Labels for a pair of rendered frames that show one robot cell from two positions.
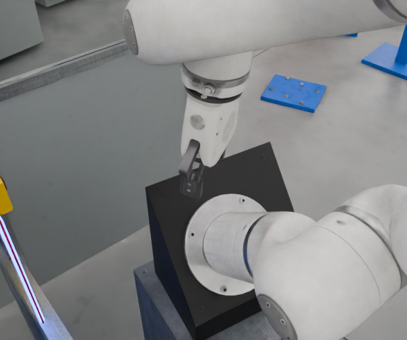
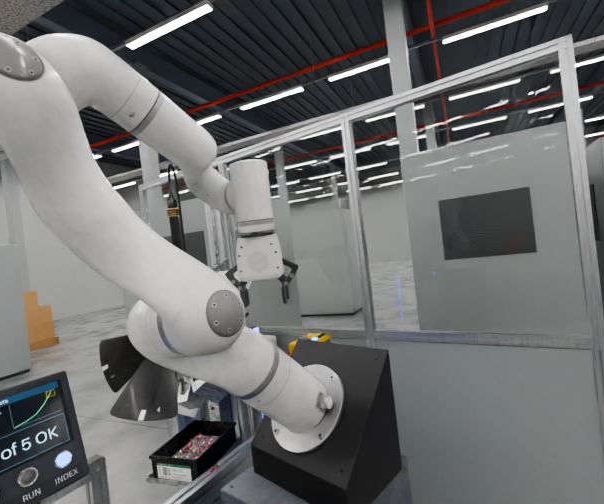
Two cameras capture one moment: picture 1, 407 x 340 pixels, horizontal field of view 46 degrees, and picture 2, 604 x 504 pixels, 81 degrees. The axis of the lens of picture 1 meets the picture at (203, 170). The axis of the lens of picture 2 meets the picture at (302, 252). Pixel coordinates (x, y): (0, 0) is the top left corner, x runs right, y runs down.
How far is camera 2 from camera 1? 96 cm
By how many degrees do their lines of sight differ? 77
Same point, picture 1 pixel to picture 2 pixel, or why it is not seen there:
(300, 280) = not seen: hidden behind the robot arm
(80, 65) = (461, 338)
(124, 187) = (501, 491)
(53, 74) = (436, 336)
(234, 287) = (282, 437)
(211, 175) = (332, 351)
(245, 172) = (353, 362)
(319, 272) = not seen: hidden behind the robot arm
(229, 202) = (325, 373)
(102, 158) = (475, 437)
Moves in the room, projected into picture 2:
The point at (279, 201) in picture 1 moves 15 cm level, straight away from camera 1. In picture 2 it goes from (361, 402) to (432, 390)
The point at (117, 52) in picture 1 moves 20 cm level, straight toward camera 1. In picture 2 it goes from (500, 340) to (467, 352)
